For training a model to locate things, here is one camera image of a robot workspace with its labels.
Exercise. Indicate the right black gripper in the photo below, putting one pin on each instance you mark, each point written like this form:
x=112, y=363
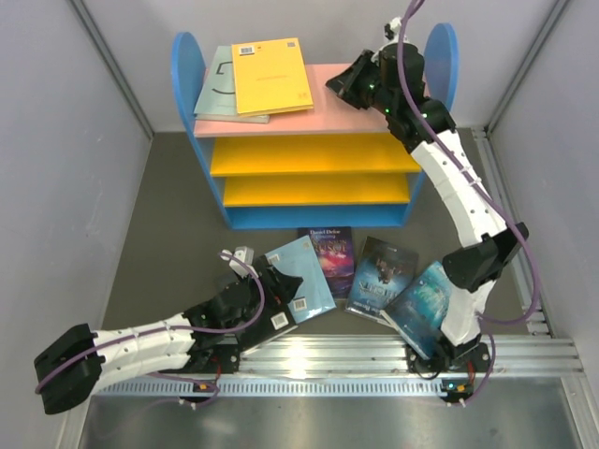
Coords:
x=345, y=82

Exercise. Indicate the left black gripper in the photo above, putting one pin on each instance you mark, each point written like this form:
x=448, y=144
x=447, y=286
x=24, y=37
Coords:
x=286, y=283

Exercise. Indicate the light blue book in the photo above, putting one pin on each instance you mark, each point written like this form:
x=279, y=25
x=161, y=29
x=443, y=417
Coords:
x=298, y=258

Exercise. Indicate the black glossy book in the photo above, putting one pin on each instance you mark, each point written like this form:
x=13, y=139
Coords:
x=271, y=323

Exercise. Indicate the purple Robinson Crusoe book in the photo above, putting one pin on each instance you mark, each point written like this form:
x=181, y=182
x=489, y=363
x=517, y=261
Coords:
x=335, y=252

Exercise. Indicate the yellow book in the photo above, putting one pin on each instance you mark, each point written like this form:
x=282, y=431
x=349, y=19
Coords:
x=270, y=77

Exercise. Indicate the grey-green book with black arc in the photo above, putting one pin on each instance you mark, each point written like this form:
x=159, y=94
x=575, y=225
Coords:
x=217, y=98

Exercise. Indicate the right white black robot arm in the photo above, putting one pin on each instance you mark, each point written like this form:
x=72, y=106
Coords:
x=424, y=127

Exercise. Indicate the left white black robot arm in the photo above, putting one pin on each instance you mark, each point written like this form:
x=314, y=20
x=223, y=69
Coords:
x=208, y=338

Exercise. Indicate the blue pink yellow shelf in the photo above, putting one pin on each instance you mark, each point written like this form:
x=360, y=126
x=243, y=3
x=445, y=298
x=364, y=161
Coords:
x=329, y=166

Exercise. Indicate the dark Wuthering Heights book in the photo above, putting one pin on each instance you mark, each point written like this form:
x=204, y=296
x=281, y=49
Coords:
x=383, y=271

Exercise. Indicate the teal blue cover book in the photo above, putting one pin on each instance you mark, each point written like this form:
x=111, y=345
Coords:
x=419, y=310

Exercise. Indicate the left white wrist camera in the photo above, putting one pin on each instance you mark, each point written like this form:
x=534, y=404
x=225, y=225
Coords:
x=240, y=260

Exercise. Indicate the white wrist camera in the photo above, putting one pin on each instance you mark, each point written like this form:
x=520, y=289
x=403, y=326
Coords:
x=240, y=260
x=392, y=32

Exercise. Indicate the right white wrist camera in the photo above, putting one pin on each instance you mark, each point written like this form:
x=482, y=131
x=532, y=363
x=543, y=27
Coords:
x=392, y=32

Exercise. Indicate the aluminium mounting rail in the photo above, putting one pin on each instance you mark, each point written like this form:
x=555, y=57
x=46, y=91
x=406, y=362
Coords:
x=327, y=351

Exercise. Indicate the perforated grey cable duct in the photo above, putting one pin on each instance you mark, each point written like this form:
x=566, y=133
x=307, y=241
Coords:
x=277, y=388

